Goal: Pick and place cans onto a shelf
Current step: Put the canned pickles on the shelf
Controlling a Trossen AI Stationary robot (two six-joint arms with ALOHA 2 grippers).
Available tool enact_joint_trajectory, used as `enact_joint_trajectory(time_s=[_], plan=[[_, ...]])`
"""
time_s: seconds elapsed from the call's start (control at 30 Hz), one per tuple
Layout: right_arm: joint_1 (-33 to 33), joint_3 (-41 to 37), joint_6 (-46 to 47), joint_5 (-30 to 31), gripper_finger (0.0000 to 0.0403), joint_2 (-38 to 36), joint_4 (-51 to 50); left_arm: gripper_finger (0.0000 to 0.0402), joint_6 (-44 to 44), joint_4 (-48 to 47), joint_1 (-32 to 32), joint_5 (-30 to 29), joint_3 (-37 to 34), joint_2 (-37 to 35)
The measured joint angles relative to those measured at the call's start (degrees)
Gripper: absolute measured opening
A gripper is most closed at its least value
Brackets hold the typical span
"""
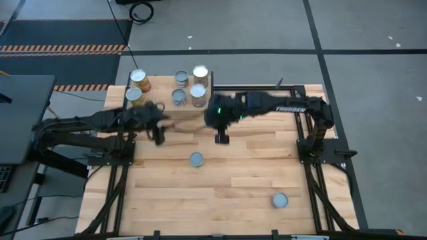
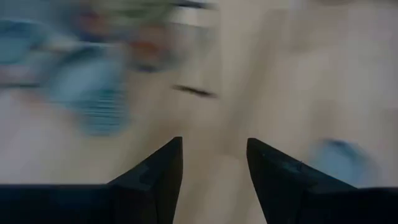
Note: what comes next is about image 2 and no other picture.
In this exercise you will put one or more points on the pink purple label tin can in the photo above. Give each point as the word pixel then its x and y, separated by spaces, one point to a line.
pixel 342 161

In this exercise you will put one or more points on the blue striped label tin can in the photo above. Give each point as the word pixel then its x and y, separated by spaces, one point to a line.
pixel 93 102

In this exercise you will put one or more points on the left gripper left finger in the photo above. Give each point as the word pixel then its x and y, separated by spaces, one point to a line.
pixel 93 202

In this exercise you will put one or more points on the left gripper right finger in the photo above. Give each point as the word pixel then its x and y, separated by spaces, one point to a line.
pixel 311 199

